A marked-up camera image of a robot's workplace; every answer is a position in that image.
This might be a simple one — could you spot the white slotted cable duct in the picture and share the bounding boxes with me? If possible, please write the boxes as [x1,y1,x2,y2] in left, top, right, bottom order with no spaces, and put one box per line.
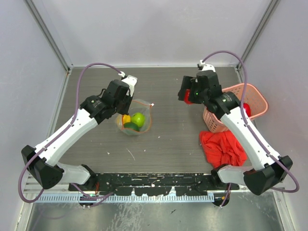
[36,193,215,204]

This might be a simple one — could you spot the left aluminium frame post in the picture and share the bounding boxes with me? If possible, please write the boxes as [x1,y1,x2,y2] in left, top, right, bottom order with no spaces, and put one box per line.
[24,0,74,72]

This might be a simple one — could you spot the red oval fruit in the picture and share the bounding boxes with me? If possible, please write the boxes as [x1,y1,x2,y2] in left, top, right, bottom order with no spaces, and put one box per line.
[243,103,251,117]

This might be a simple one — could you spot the red apple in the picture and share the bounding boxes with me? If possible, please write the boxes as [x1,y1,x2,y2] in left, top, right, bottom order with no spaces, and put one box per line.
[184,89,192,105]

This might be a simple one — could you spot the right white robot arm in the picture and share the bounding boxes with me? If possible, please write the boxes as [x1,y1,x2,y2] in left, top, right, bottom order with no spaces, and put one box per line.
[178,70,293,195]

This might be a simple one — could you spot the red cloth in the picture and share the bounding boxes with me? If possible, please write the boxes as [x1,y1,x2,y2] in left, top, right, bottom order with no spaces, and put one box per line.
[199,130,247,168]

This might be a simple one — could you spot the pink plastic basket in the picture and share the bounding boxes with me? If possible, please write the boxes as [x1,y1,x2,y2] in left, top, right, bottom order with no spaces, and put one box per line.
[203,83,269,133]

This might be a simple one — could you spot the dark green avocado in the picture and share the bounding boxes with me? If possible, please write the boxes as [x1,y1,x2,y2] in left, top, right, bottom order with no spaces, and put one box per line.
[123,122,140,132]

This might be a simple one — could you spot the yellow pear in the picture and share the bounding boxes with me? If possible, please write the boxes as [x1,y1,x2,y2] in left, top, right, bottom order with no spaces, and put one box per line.
[122,115,131,125]

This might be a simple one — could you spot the clear zip top bag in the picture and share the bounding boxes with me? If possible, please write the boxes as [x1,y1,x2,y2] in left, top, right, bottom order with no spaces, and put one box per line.
[115,99,154,136]

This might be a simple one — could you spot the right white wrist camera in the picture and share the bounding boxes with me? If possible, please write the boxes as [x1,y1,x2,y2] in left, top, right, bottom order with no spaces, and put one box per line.
[197,60,216,72]

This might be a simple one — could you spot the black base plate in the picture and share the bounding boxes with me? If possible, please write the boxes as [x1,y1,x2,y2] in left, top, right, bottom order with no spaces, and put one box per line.
[78,173,228,197]

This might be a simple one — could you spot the aluminium frame post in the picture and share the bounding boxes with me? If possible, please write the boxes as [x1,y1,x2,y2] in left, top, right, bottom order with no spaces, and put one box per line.
[235,0,282,72]
[24,0,74,72]

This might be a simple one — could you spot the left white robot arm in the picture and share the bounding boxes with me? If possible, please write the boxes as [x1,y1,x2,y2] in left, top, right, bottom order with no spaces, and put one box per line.
[21,76,137,191]

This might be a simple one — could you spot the purple cable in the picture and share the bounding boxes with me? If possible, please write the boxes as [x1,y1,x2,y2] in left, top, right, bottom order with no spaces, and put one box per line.
[199,50,300,207]
[18,63,126,203]

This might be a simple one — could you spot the green apple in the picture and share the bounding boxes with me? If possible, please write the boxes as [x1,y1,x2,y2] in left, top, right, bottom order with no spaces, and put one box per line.
[131,112,145,128]

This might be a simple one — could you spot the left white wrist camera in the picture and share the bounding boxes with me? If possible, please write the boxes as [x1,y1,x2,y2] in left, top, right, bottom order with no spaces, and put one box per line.
[118,71,138,97]

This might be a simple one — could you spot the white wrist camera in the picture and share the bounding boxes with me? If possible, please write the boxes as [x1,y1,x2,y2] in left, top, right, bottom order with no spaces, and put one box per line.
[118,71,138,97]
[197,60,216,72]

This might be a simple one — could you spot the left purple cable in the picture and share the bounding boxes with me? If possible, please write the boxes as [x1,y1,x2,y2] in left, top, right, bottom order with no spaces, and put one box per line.
[18,63,126,203]

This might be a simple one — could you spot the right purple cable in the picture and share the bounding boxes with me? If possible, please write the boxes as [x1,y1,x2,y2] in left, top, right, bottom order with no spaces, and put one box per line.
[199,50,300,207]

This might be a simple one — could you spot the right aluminium frame post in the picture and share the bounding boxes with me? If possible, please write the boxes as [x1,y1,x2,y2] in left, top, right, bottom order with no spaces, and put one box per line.
[235,0,282,72]

